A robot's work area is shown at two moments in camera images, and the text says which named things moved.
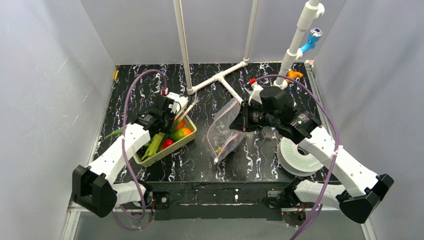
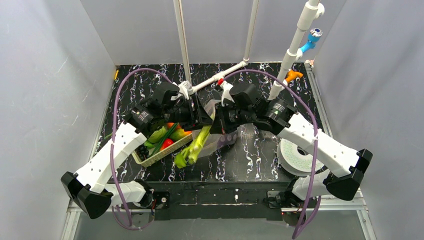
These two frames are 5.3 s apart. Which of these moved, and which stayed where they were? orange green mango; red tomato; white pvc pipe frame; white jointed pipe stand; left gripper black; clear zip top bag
Moved: left gripper black; clear zip top bag
Stayed: white jointed pipe stand; orange green mango; white pvc pipe frame; red tomato
